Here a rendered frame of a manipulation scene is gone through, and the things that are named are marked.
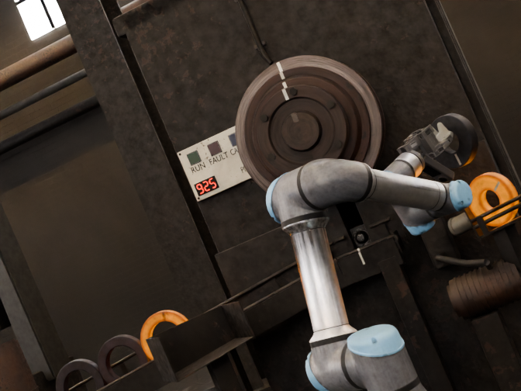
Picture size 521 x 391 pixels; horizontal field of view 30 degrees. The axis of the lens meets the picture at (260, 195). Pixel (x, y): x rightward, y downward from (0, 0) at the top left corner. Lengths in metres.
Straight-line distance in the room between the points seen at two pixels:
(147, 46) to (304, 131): 0.71
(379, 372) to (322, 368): 0.17
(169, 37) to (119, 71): 2.67
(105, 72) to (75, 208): 4.22
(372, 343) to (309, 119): 1.00
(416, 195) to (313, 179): 0.29
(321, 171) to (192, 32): 1.21
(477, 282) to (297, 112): 0.74
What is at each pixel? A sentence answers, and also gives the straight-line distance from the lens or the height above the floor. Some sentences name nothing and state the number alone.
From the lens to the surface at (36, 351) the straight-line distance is 8.23.
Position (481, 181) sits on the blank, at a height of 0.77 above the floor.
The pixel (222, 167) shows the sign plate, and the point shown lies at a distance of 3.26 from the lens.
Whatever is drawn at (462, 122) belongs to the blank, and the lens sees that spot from 2.76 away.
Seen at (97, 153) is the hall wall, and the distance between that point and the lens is 9.98.
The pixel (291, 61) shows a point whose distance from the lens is 3.07.
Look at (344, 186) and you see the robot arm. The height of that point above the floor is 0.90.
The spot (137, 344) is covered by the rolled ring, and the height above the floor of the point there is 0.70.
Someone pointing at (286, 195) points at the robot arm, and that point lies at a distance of 2.30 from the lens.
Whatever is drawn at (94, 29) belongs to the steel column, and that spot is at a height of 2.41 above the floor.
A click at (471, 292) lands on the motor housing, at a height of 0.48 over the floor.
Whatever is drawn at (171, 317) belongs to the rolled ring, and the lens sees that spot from 3.26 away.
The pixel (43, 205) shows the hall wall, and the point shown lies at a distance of 10.28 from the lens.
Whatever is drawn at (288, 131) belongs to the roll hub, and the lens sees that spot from 2.97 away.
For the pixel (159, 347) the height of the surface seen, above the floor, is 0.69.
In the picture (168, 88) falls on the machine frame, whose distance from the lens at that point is 3.34.
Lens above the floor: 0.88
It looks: 2 degrees up
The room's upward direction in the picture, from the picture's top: 23 degrees counter-clockwise
